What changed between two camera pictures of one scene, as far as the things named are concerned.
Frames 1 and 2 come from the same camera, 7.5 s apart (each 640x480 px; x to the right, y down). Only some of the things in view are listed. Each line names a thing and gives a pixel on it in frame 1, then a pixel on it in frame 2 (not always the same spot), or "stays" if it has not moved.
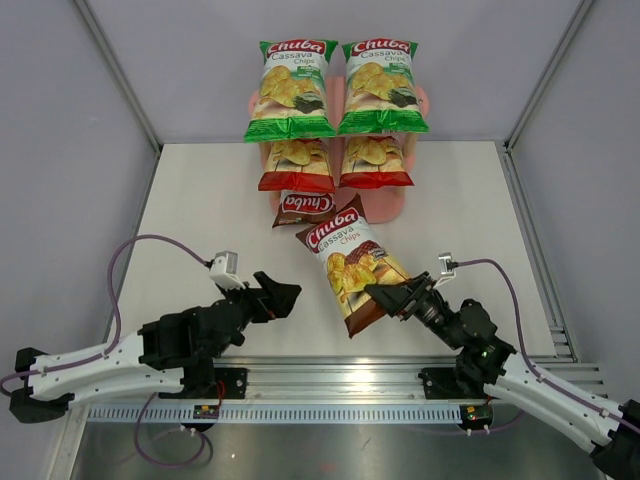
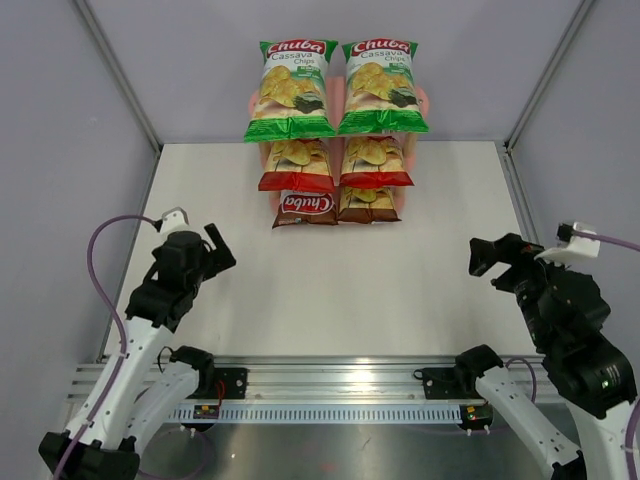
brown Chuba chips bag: x=305 y=208 stays
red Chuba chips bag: x=373 y=162 stays
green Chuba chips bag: x=293 y=102 stays
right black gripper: x=395 y=299 -> x=521 y=262
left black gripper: x=278 y=298 -> x=220 y=258
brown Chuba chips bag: x=355 y=257 -> x=366 y=205
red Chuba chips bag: x=297 y=166 stays
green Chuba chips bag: x=382 y=98 stays
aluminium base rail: x=336 y=381 stays
